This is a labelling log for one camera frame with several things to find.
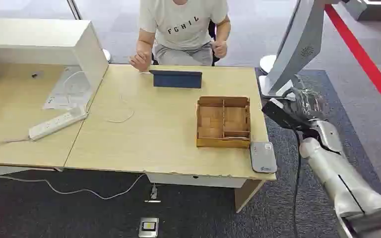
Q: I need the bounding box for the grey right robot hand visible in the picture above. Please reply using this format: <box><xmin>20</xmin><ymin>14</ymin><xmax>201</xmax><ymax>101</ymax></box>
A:
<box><xmin>283</xmin><ymin>85</ymin><xmax>330</xmax><ymax>125</ymax></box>

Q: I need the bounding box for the white floor cable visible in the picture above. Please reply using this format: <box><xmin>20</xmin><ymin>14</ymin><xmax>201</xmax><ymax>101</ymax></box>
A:
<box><xmin>0</xmin><ymin>173</ymin><xmax>146</xmax><ymax>201</ymax></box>

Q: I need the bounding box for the dark metal pole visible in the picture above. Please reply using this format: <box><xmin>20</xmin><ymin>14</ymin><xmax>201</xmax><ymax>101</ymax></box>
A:
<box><xmin>65</xmin><ymin>0</ymin><xmax>83</xmax><ymax>21</ymax></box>

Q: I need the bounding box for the white kiosk stand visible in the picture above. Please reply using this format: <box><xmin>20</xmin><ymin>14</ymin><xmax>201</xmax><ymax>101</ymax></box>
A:
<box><xmin>258</xmin><ymin>0</ymin><xmax>343</xmax><ymax>99</ymax></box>

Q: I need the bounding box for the thin white desk cable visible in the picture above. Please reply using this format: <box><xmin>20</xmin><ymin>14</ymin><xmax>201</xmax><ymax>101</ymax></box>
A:
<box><xmin>106</xmin><ymin>94</ymin><xmax>135</xmax><ymax>124</ymax></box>

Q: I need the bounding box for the person's right hand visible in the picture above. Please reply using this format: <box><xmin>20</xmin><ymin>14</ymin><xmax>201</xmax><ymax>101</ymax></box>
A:
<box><xmin>128</xmin><ymin>51</ymin><xmax>153</xmax><ymax>72</ymax></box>

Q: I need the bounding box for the wooden desk leg panel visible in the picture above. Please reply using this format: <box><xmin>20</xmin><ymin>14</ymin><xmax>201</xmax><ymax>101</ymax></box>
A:
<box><xmin>234</xmin><ymin>178</ymin><xmax>265</xmax><ymax>214</ymax></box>

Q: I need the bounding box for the white desk partition shelf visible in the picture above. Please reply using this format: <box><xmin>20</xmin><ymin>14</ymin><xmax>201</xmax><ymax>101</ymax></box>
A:
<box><xmin>0</xmin><ymin>18</ymin><xmax>110</xmax><ymax>110</ymax></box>

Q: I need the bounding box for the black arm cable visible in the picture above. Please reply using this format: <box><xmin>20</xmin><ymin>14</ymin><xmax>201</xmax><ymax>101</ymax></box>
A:
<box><xmin>290</xmin><ymin>129</ymin><xmax>303</xmax><ymax>238</ymax></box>

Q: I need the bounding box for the grey card reader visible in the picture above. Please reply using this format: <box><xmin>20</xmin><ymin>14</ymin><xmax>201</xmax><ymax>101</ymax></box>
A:
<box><xmin>250</xmin><ymin>141</ymin><xmax>278</xmax><ymax>175</ymax></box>

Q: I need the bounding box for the white desk drawer front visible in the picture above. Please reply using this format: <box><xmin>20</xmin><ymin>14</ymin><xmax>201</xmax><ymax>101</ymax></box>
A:
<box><xmin>145</xmin><ymin>173</ymin><xmax>248</xmax><ymax>189</ymax></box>

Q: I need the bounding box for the red floor tape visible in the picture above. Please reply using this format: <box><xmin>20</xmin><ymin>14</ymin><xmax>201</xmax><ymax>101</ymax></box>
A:
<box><xmin>323</xmin><ymin>3</ymin><xmax>381</xmax><ymax>121</ymax></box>

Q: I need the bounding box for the steel floor socket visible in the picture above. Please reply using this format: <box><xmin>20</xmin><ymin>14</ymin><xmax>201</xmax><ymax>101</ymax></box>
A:
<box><xmin>137</xmin><ymin>217</ymin><xmax>160</xmax><ymax>238</ymax></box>

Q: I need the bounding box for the grey platform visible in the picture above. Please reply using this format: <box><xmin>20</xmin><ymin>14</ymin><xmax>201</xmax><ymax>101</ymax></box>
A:
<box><xmin>342</xmin><ymin>0</ymin><xmax>381</xmax><ymax>22</ymax></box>

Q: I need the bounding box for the person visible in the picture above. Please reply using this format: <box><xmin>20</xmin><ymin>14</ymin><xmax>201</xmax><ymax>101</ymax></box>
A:
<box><xmin>128</xmin><ymin>0</ymin><xmax>232</xmax><ymax>72</ymax></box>

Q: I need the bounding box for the person's left hand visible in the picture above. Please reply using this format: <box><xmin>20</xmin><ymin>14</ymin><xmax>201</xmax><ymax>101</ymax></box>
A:
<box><xmin>211</xmin><ymin>40</ymin><xmax>229</xmax><ymax>60</ymax></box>

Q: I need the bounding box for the white power strip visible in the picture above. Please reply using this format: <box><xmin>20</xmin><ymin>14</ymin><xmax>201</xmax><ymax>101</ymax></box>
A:
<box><xmin>28</xmin><ymin>106</ymin><xmax>89</xmax><ymax>141</ymax></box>

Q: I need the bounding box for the white power strip cable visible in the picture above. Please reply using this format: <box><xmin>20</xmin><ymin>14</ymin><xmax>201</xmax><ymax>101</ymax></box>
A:
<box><xmin>0</xmin><ymin>137</ymin><xmax>31</xmax><ymax>156</ymax></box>

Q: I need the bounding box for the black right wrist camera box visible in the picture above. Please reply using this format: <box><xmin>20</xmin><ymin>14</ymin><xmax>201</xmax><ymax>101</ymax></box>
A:
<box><xmin>261</xmin><ymin>98</ymin><xmax>307</xmax><ymax>133</ymax></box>

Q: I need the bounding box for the grey floor plug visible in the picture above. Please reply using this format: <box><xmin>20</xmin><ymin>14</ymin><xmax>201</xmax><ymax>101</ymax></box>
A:
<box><xmin>143</xmin><ymin>183</ymin><xmax>162</xmax><ymax>204</ymax></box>

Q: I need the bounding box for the tablet in blue case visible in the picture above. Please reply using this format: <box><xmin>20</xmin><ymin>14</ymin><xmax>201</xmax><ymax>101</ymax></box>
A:
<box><xmin>149</xmin><ymin>69</ymin><xmax>203</xmax><ymax>90</ymax></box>

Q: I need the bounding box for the wooden compartment box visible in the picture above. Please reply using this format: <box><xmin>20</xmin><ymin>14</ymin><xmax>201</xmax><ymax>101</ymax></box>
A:
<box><xmin>195</xmin><ymin>95</ymin><xmax>252</xmax><ymax>149</ymax></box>

